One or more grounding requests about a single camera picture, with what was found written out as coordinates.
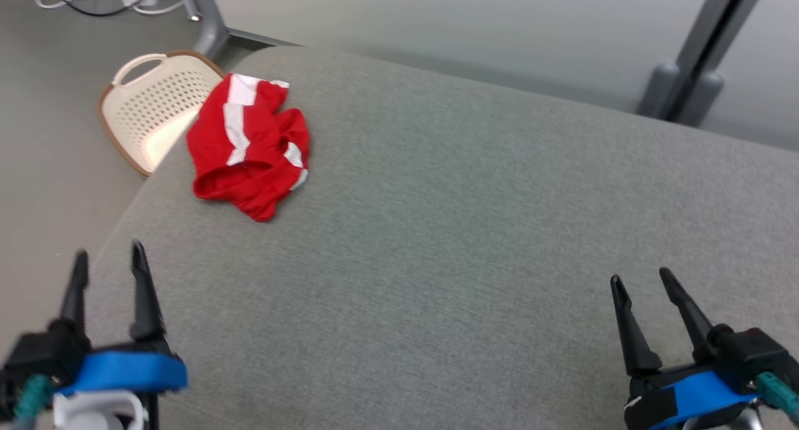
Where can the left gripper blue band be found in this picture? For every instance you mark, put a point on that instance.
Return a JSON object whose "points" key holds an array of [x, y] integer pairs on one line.
{"points": [[125, 371]]}

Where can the cream perforated laundry basket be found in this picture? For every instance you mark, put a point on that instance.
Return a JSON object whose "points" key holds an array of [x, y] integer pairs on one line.
{"points": [[156, 105]]}

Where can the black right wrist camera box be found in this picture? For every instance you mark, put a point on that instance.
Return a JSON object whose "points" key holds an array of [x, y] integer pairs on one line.
{"points": [[749, 355]]}

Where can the dark grey partition post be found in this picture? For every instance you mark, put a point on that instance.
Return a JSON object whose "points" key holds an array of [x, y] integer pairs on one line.
{"points": [[655, 93]]}

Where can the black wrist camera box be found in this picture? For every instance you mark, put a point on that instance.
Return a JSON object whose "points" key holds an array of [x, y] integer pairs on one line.
{"points": [[749, 355], [44, 355]]}

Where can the red shorts with white stripes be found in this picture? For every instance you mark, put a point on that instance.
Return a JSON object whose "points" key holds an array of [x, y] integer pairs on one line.
{"points": [[249, 155]]}

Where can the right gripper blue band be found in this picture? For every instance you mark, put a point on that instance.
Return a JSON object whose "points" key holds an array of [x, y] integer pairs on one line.
{"points": [[699, 392]]}

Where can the grey metal partition leg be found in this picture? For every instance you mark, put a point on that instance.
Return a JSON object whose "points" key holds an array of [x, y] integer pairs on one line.
{"points": [[209, 24]]}

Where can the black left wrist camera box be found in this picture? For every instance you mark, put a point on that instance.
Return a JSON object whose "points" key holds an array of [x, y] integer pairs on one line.
{"points": [[44, 355]]}

